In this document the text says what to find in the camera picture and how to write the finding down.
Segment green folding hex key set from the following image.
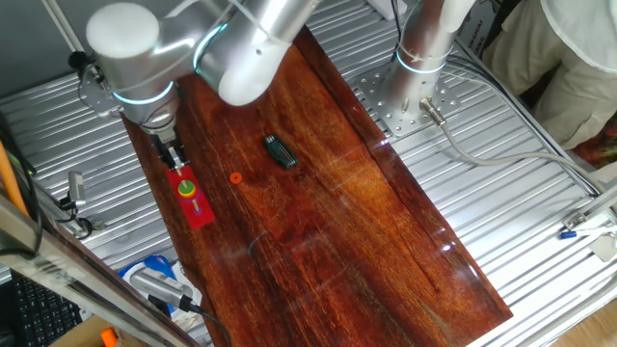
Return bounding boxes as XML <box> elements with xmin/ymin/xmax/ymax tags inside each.
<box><xmin>262</xmin><ymin>134</ymin><xmax>299</xmax><ymax>171</ymax></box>

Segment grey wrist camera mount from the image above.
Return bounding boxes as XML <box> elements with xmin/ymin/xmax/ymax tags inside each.
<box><xmin>67</xmin><ymin>50</ymin><xmax>122</xmax><ymax>120</ymax></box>

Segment perforated metal robot base plate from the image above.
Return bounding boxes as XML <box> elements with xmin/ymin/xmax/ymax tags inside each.
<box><xmin>354</xmin><ymin>62</ymin><xmax>462</xmax><ymax>139</ymax></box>

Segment white printed box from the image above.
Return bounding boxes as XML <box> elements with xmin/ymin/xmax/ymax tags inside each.
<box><xmin>455</xmin><ymin>4</ymin><xmax>497</xmax><ymax>60</ymax></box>

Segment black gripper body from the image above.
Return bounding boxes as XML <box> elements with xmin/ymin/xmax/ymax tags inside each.
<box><xmin>148</xmin><ymin>129</ymin><xmax>187</xmax><ymax>163</ymax></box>

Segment person in white shirt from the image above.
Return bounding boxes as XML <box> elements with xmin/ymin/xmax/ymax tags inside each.
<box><xmin>481</xmin><ymin>0</ymin><xmax>617</xmax><ymax>150</ymax></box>

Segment metal frame bar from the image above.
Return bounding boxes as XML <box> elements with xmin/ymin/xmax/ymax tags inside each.
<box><xmin>0</xmin><ymin>192</ymin><xmax>200</xmax><ymax>347</ymax></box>

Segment small metal bracket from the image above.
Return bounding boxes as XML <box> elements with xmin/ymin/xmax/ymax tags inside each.
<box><xmin>562</xmin><ymin>211</ymin><xmax>587</xmax><ymax>231</ymax></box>

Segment silver ribbed camera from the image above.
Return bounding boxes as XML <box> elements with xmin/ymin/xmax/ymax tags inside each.
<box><xmin>129</xmin><ymin>267</ymin><xmax>195</xmax><ymax>312</ymax></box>

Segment small silver camera on mount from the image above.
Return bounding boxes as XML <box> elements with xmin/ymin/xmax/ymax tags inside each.
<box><xmin>58</xmin><ymin>171</ymin><xmax>89</xmax><ymax>211</ymax></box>

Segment colourful patterned cloth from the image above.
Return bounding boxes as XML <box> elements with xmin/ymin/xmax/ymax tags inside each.
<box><xmin>571</xmin><ymin>122</ymin><xmax>617</xmax><ymax>170</ymax></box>

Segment white power strip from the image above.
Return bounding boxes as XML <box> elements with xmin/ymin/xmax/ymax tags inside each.
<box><xmin>365</xmin><ymin>0</ymin><xmax>409</xmax><ymax>21</ymax></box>

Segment orange pole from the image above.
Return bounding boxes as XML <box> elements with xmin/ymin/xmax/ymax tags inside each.
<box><xmin>0</xmin><ymin>142</ymin><xmax>30</xmax><ymax>218</ymax></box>

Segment red Hanoi base with pegs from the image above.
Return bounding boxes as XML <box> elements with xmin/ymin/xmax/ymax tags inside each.
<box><xmin>164</xmin><ymin>163</ymin><xmax>216</xmax><ymax>230</ymax></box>

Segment thick grey cable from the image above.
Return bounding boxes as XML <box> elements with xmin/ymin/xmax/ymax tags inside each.
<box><xmin>417</xmin><ymin>97</ymin><xmax>617</xmax><ymax>192</ymax></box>

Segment brown cardboard box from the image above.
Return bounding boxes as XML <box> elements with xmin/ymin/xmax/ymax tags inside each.
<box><xmin>50</xmin><ymin>315</ymin><xmax>146</xmax><ymax>347</ymax></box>

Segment dark red wooden board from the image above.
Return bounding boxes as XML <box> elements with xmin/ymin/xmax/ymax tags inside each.
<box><xmin>120</xmin><ymin>26</ymin><xmax>515</xmax><ymax>347</ymax></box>

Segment black keyboard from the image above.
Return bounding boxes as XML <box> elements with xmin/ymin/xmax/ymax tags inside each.
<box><xmin>9</xmin><ymin>272</ymin><xmax>84</xmax><ymax>347</ymax></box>

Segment slanted aluminium pole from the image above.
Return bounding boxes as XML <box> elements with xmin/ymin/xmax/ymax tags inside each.
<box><xmin>40</xmin><ymin>0</ymin><xmax>88</xmax><ymax>54</ymax></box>

